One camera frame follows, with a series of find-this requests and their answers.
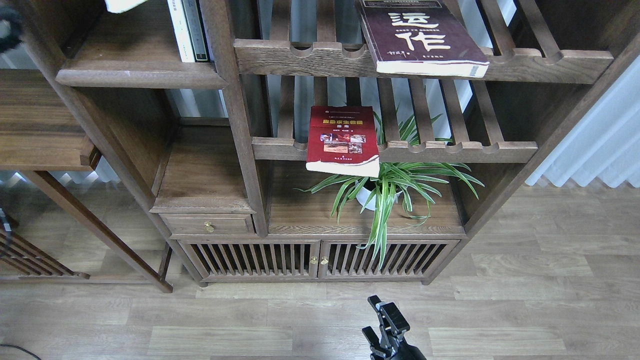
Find maroon book white characters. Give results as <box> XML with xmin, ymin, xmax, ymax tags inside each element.
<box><xmin>355</xmin><ymin>0</ymin><xmax>489</xmax><ymax>78</ymax></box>

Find yellow green book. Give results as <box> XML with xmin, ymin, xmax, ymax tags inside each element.
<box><xmin>104</xmin><ymin>0</ymin><xmax>147</xmax><ymax>14</ymax></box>

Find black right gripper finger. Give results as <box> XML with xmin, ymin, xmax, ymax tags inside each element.
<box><xmin>361</xmin><ymin>326</ymin><xmax>385</xmax><ymax>354</ymax></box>
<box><xmin>367</xmin><ymin>295</ymin><xmax>410</xmax><ymax>346</ymax></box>

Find green spider plant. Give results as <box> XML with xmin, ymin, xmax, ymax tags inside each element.
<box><xmin>306</xmin><ymin>105</ymin><xmax>482</xmax><ymax>264</ymax></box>

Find dark wooden bookshelf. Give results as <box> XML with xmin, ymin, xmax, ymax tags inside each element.
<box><xmin>2</xmin><ymin>0</ymin><xmax>639</xmax><ymax>285</ymax></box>

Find black floor cable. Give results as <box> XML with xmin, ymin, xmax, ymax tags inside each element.
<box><xmin>0</xmin><ymin>345</ymin><xmax>40</xmax><ymax>360</ymax></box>

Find brass drawer knob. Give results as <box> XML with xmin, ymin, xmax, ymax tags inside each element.
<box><xmin>204</xmin><ymin>221</ymin><xmax>215</xmax><ymax>233</ymax></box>

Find white curtain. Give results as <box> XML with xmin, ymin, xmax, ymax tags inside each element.
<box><xmin>525</xmin><ymin>58</ymin><xmax>640</xmax><ymax>188</ymax></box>

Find white upright book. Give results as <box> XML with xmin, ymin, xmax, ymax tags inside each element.
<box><xmin>167</xmin><ymin>0</ymin><xmax>195</xmax><ymax>63</ymax></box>

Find dark green upright book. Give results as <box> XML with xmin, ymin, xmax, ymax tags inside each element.
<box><xmin>182</xmin><ymin>0</ymin><xmax>211</xmax><ymax>63</ymax></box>

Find red book with photos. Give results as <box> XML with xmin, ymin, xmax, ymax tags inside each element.
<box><xmin>306</xmin><ymin>105</ymin><xmax>380</xmax><ymax>178</ymax></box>

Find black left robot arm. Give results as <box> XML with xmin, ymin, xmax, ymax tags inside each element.
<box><xmin>0</xmin><ymin>4</ymin><xmax>23</xmax><ymax>54</ymax></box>

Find white plant pot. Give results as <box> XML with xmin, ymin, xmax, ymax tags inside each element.
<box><xmin>354</xmin><ymin>178</ymin><xmax>403</xmax><ymax>213</ymax></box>

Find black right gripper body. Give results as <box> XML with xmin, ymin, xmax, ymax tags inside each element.
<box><xmin>370</xmin><ymin>340</ymin><xmax>426</xmax><ymax>360</ymax></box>

